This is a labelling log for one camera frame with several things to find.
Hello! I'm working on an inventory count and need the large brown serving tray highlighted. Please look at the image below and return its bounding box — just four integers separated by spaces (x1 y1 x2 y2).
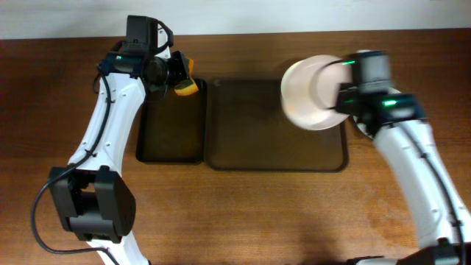
204 79 349 172

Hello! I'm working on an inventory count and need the small black water tray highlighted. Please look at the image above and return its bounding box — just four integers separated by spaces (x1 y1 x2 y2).
135 79 207 164

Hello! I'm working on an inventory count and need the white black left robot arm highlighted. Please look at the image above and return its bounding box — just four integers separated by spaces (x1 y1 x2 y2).
47 51 198 264

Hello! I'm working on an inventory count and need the orange green sponge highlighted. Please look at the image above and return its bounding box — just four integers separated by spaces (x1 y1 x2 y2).
174 59 199 96

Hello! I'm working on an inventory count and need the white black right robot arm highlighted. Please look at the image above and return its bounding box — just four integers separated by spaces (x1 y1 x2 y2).
332 83 470 264

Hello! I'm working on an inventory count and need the pink plate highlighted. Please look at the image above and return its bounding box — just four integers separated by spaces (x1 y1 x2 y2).
280 54 351 131

